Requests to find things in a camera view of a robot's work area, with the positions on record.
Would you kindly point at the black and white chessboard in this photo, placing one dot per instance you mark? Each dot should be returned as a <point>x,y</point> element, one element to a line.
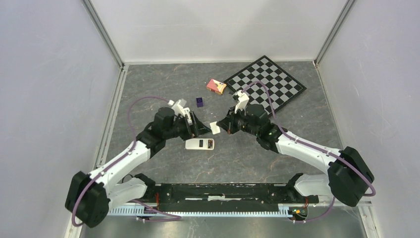
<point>282,87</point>

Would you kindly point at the red and white remote control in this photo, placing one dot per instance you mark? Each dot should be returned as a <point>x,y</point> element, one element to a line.
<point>205,144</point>

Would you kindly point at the purple plastic block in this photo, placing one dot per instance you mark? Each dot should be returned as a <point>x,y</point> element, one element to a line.
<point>199,102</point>

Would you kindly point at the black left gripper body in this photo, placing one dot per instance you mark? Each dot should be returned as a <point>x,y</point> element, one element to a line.
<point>183,128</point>

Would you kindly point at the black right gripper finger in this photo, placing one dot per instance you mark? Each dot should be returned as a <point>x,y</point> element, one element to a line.
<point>225,124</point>
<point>230,118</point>

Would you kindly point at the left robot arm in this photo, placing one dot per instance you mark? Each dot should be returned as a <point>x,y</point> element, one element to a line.
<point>92,195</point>

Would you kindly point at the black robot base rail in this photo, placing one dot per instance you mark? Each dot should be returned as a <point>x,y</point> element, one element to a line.
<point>168,200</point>

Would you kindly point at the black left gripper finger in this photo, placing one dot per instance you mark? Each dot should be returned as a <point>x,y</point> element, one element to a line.
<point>199,132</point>
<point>197,124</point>

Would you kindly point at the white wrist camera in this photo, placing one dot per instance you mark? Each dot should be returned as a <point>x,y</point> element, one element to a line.
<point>179,108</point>
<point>242,100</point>

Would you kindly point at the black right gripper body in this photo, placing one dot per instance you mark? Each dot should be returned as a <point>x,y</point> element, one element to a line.
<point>240,122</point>

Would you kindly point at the red playing card box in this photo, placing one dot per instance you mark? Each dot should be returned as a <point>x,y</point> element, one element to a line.
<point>216,86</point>

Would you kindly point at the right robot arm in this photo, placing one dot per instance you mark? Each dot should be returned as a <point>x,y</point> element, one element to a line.
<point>345,176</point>

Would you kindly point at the white battery cover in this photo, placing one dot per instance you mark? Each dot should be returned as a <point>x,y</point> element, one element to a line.
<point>215,129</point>

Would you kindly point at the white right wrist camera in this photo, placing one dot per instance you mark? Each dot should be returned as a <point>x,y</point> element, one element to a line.
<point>242,100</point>

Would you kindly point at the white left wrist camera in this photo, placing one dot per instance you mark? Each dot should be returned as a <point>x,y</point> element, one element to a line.
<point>179,108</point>

